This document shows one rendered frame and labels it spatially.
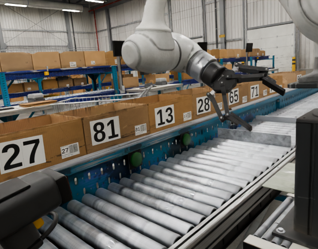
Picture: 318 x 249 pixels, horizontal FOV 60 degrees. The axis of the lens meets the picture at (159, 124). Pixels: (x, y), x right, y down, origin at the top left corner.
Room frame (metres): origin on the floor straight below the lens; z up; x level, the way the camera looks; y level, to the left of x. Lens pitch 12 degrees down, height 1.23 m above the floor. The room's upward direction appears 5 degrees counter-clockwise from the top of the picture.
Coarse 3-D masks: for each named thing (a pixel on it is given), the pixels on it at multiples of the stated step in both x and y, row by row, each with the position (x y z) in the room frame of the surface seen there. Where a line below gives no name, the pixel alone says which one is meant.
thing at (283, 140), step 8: (224, 128) 1.72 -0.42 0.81; (224, 136) 1.72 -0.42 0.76; (232, 136) 1.69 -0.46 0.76; (240, 136) 1.65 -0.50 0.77; (248, 136) 1.61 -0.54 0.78; (256, 136) 1.57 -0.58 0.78; (264, 136) 1.54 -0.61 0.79; (272, 136) 1.51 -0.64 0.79; (280, 136) 1.48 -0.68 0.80; (288, 136) 1.45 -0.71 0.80; (272, 144) 1.51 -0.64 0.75; (280, 144) 1.48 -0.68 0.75; (288, 144) 1.45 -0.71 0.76
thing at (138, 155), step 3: (135, 153) 1.24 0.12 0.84; (138, 153) 1.25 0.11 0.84; (132, 156) 1.23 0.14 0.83; (135, 156) 1.24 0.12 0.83; (138, 156) 1.25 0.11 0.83; (141, 156) 1.26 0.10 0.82; (132, 159) 1.22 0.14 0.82; (135, 159) 1.23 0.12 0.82; (138, 159) 1.25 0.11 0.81; (141, 159) 1.26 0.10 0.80; (132, 162) 1.22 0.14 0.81; (135, 162) 1.23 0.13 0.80; (138, 162) 1.25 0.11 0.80; (141, 162) 1.26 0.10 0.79; (132, 165) 1.23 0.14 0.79; (135, 165) 1.23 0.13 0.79; (138, 165) 1.25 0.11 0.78
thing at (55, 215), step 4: (52, 212) 0.41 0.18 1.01; (56, 212) 0.41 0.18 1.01; (56, 216) 0.40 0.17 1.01; (56, 220) 0.39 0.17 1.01; (52, 224) 0.38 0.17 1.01; (56, 224) 0.38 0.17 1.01; (48, 228) 0.37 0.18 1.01; (52, 228) 0.38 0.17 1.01; (44, 232) 0.37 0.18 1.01; (48, 232) 0.37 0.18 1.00; (40, 236) 0.36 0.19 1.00; (44, 236) 0.36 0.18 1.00; (0, 248) 0.35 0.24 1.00
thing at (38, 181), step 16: (32, 176) 0.38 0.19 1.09; (48, 176) 0.37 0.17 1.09; (64, 176) 0.38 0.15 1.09; (0, 192) 0.34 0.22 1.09; (16, 192) 0.34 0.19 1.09; (32, 192) 0.34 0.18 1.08; (48, 192) 0.36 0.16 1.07; (64, 192) 0.38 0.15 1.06; (0, 208) 0.32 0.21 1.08; (16, 208) 0.33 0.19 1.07; (32, 208) 0.34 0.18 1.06; (48, 208) 0.35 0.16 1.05; (0, 224) 0.31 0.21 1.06; (16, 224) 0.32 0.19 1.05; (32, 224) 0.35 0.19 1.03; (0, 240) 0.31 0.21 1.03; (16, 240) 0.33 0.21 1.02; (32, 240) 0.35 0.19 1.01
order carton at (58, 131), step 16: (0, 128) 1.18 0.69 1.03; (16, 128) 1.22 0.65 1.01; (32, 128) 0.99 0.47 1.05; (48, 128) 1.03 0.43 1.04; (64, 128) 1.08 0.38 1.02; (80, 128) 1.13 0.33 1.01; (48, 144) 1.03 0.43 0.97; (64, 144) 1.07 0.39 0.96; (80, 144) 1.13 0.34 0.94; (48, 160) 1.02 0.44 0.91; (64, 160) 1.07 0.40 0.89; (0, 176) 0.90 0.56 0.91; (16, 176) 0.93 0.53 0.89
